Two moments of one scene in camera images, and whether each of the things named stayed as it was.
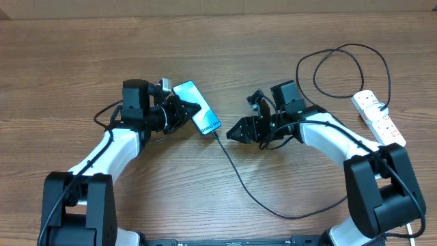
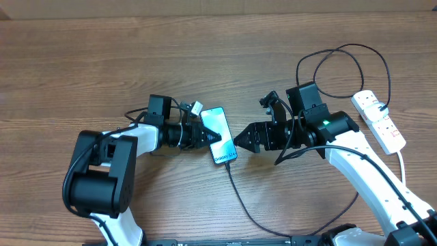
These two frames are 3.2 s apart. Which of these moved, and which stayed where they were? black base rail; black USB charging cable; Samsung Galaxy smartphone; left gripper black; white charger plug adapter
Moved: black USB charging cable; Samsung Galaxy smartphone; left gripper black
Stayed: white charger plug adapter; black base rail
